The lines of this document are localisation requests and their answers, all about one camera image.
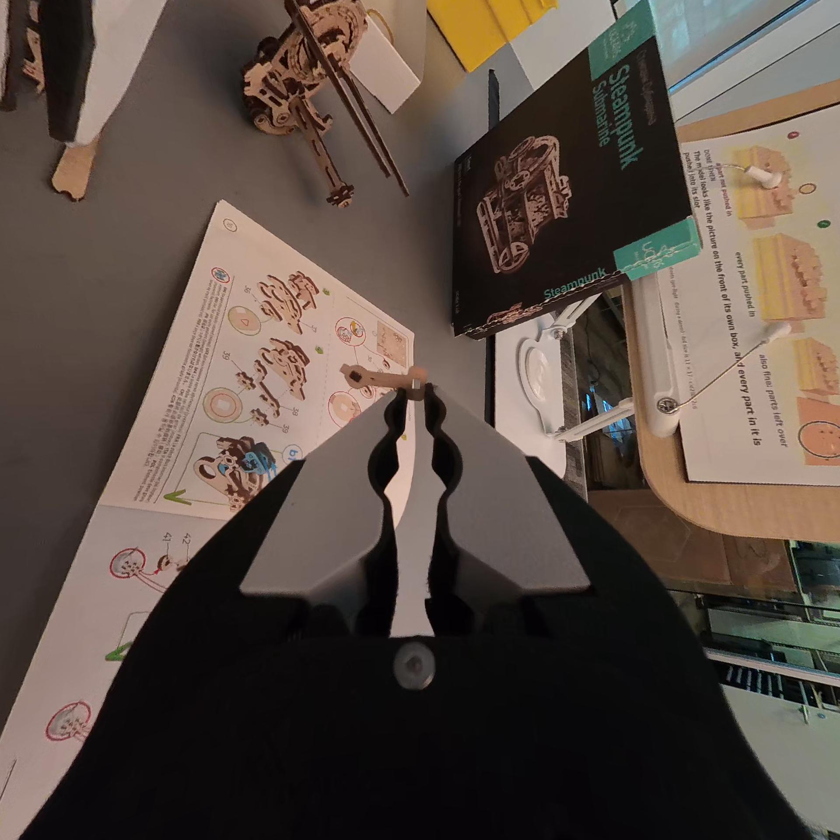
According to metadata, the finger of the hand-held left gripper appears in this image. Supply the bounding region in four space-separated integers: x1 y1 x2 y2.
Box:
39 0 166 147

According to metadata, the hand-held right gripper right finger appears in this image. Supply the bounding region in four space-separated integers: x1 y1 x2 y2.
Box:
423 384 589 624

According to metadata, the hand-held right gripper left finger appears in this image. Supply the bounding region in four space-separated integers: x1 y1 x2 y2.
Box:
239 387 411 624

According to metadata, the small wooden lever part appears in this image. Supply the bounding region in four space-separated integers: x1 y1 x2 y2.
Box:
340 364 431 401

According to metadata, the partly built wooden model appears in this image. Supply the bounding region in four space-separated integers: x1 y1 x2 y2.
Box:
239 0 411 207

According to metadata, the model instruction booklet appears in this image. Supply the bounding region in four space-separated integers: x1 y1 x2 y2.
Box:
0 200 427 798

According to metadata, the black model kit box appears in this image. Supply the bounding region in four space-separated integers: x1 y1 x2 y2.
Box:
451 0 703 339

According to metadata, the brown cardboard box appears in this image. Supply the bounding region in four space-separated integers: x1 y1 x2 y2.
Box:
587 489 732 588

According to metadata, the white display stand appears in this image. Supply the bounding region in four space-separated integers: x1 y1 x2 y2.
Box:
515 292 634 439

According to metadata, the wooden book stand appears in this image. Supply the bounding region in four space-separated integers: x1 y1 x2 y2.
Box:
620 98 840 546

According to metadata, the small white cardboard box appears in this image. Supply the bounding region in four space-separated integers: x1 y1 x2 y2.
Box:
357 10 422 114

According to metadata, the printed instruction sheet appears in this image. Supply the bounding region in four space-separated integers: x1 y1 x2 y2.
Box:
676 115 840 487

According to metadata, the yellow plastic tray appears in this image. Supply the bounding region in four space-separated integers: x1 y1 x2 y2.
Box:
427 0 559 73

